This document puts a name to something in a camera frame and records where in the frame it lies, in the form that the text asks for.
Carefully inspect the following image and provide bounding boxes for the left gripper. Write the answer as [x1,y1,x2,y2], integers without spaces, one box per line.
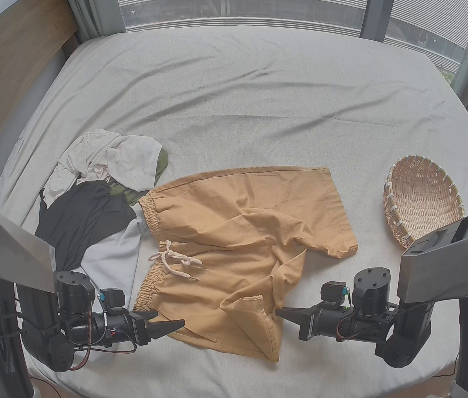
[93,310,186,346]

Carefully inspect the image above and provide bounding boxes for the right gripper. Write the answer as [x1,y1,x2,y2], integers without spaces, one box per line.
[298,304,357,342]

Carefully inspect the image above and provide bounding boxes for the tan shorts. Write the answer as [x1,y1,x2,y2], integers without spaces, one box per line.
[132,166,360,364]

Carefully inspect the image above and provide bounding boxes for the pale grey garment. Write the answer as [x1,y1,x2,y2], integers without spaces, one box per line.
[78,212,149,306]

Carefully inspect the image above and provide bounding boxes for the black garment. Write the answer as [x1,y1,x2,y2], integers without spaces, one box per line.
[35,181,137,279]

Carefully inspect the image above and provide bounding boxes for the round woven basket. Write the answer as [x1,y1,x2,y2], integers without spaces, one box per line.
[382,154,465,250]

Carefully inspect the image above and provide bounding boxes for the green garment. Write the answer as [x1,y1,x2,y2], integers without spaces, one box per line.
[107,148,170,206]

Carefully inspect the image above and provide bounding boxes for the white garment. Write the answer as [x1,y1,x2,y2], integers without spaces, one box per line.
[44,128,162,206]

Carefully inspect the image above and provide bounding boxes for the bed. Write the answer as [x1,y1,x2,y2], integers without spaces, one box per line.
[0,0,468,398]

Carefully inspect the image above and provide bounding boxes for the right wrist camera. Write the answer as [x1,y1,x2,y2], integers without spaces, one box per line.
[321,281,348,306]

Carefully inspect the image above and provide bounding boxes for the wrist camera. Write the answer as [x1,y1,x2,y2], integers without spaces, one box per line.
[99,288,126,316]
[321,281,348,306]

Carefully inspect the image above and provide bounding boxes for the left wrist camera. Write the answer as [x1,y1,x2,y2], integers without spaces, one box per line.
[99,288,126,316]

